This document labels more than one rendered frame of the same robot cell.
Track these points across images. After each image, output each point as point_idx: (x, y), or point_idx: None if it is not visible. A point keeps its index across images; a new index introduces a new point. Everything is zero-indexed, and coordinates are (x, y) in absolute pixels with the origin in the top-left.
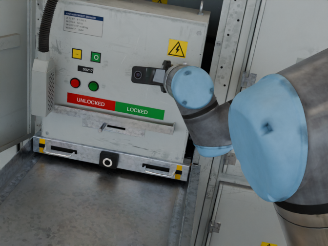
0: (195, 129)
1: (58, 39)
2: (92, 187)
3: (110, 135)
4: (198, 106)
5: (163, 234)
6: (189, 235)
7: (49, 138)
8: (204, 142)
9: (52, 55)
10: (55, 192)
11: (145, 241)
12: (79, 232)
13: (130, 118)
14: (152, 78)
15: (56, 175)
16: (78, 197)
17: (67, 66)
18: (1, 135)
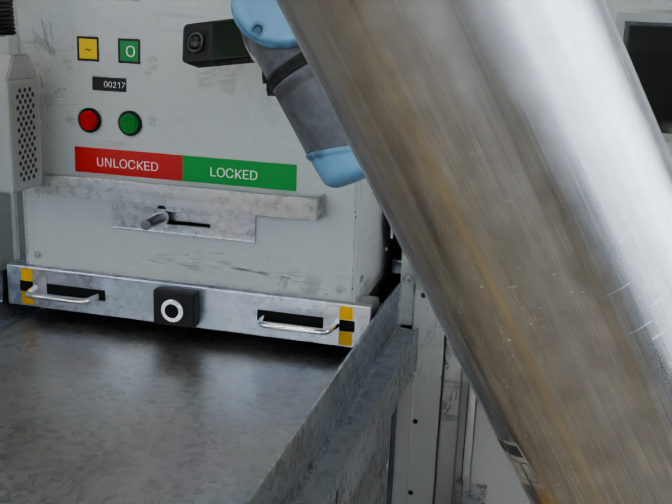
0: (299, 106)
1: (46, 20)
2: (128, 365)
3: (178, 246)
4: (293, 35)
5: (278, 446)
6: (347, 448)
7: (43, 266)
8: (324, 138)
9: (36, 61)
10: (34, 372)
11: (226, 459)
12: (60, 440)
13: None
14: (226, 43)
15: (49, 345)
16: (85, 381)
17: (70, 81)
18: None
